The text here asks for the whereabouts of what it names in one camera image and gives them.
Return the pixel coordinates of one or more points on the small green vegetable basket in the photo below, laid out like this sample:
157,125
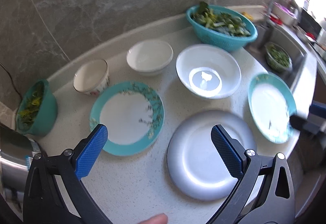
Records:
46,116

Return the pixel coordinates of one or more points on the person's left hand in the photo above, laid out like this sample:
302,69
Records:
157,219

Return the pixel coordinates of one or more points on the medium white bowl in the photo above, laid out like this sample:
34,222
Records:
150,57

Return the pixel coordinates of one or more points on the leafy greens in large basket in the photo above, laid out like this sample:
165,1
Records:
221,22

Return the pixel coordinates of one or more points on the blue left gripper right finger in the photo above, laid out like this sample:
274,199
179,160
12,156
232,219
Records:
227,148

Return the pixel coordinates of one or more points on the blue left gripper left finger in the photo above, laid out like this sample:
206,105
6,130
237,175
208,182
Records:
88,150

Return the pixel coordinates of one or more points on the small floral white bowl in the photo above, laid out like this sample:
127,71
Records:
92,78

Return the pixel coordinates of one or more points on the teal floral rim plate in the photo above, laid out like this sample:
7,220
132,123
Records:
133,114

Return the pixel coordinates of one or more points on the grey white plate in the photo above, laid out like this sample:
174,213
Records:
193,162

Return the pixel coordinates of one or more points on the chrome kitchen faucet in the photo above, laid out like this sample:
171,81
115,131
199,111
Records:
287,12

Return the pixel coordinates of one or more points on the chopped greens in small basket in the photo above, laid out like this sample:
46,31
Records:
32,105

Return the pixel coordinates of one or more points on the steel colander with greens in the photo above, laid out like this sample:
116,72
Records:
277,58

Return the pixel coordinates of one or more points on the large white bowl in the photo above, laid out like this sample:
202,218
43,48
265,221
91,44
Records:
208,72

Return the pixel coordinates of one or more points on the large teal vegetable basket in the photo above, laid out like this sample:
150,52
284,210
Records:
228,43

